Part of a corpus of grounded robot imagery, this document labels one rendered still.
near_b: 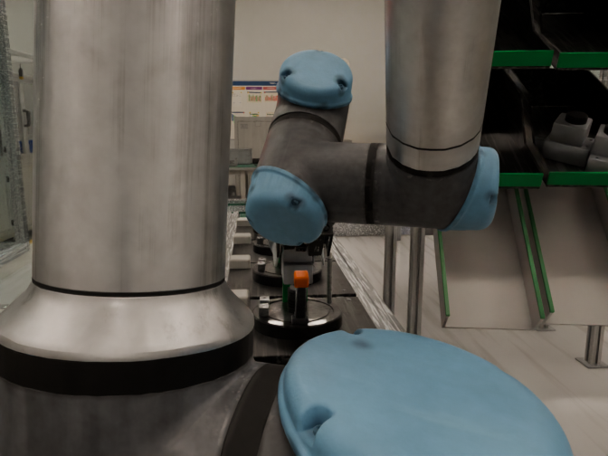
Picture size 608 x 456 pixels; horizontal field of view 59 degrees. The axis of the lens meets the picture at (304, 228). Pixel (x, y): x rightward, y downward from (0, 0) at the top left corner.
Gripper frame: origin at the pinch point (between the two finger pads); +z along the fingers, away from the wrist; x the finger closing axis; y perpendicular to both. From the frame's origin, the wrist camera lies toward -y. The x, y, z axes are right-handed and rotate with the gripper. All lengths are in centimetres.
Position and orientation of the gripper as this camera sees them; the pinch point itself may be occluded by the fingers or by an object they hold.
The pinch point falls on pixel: (296, 247)
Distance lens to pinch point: 82.5
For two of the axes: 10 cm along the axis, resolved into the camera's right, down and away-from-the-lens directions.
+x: 10.0, -0.2, 0.9
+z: -0.6, 5.8, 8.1
